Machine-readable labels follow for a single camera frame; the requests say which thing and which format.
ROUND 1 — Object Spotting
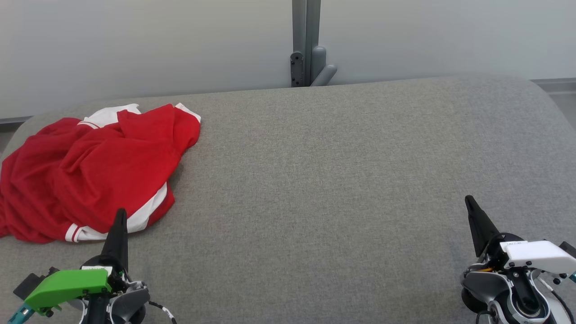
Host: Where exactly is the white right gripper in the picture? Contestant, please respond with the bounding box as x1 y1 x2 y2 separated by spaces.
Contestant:
465 195 576 275

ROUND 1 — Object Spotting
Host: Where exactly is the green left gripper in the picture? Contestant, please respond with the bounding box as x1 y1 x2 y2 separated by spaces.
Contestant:
25 208 131 315

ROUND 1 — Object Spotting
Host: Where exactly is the red and white jersey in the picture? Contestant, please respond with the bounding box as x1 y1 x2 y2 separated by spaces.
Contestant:
0 103 202 244

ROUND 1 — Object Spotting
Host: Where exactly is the black white striped cable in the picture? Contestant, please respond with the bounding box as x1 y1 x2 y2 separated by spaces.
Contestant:
148 301 177 324

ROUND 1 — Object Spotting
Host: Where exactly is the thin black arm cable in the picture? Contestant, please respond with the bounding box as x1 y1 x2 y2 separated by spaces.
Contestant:
551 290 576 324

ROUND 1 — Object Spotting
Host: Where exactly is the left camera cable teal plug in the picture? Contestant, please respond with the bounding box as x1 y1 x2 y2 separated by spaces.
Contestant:
7 304 34 324

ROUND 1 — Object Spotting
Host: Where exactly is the grey metal post bracket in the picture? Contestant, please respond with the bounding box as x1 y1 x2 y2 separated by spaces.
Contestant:
290 0 338 88

